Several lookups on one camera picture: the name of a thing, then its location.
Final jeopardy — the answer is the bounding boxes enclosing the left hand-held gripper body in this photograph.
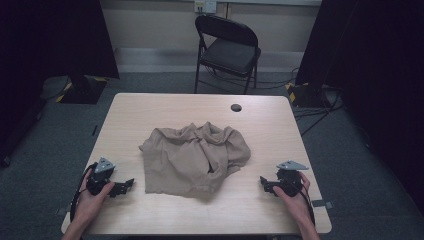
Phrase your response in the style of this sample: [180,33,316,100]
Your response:
[85,157,117,197]

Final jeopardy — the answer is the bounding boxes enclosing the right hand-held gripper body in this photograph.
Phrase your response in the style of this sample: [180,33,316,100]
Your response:
[274,160,310,198]

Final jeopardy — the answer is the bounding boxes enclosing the beige shorts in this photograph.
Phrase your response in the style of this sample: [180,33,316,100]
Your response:
[138,121,252,199]

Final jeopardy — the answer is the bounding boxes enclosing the person's right hand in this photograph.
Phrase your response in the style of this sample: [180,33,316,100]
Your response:
[273,171,313,224]

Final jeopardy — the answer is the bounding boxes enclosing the person's left hand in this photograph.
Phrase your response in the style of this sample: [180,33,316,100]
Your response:
[73,169,116,224]

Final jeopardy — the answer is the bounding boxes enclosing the grey tape strip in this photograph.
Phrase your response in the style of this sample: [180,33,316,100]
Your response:
[55,204,81,216]
[311,199,335,210]

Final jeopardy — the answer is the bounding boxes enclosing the black stand base striped tape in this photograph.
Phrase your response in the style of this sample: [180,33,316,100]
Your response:
[284,81,334,109]
[54,74,110,105]

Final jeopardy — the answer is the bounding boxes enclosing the black folding chair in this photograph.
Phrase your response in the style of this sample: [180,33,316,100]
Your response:
[194,14,262,95]

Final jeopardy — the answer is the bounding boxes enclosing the dark curtain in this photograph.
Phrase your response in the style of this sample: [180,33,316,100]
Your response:
[0,0,120,168]
[294,0,424,214]

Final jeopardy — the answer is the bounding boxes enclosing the left hand-held gripper black cable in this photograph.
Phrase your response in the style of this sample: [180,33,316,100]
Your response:
[69,162,98,214]

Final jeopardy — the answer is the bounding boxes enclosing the hand-held gripper black cable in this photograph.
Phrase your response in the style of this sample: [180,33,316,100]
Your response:
[298,186,316,226]
[69,162,98,214]

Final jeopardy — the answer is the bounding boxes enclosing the right hand-held gripper black cable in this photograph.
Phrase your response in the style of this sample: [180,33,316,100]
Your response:
[298,186,316,226]

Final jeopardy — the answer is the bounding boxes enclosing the black floor cables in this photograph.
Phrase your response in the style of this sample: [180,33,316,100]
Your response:
[293,86,345,137]

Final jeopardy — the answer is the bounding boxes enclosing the white wall socket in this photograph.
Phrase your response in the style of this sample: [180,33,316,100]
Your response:
[194,0,218,14]

